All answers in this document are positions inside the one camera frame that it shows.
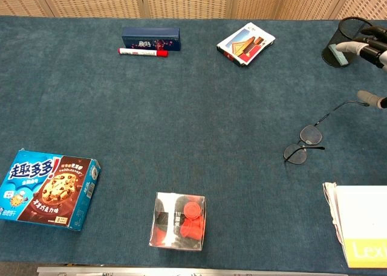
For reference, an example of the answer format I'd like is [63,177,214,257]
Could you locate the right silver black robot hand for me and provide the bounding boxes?
[336,25,387,109]

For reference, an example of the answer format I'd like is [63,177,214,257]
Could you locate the thin black metal eyeglasses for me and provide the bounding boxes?
[282,100,370,165]

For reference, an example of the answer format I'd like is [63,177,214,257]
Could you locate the black mesh pen holder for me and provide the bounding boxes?
[321,16,374,68]

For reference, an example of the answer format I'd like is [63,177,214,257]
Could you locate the pale teal eraser block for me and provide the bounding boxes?
[328,43,348,67]

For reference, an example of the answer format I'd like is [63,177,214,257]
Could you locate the stack of picture cards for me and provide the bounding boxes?
[216,22,276,68]

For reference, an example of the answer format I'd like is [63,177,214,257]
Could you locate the white yellow Lexicon book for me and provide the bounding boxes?
[322,181,387,269]

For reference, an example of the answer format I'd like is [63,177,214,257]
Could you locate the woven wicker folding screen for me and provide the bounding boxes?
[0,0,387,21]

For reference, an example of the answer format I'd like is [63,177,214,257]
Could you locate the teal blue table cloth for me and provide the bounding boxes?
[0,15,387,271]

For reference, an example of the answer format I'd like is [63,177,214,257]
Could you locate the navy blue rectangular box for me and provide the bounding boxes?
[122,27,182,52]

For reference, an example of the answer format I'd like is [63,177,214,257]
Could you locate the red white marker pen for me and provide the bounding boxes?
[117,47,170,59]

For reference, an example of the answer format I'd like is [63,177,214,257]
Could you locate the clear box with red caps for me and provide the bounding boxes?
[148,191,207,252]

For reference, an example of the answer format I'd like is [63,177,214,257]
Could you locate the blue chocolate cookie box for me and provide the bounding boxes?
[0,149,102,231]

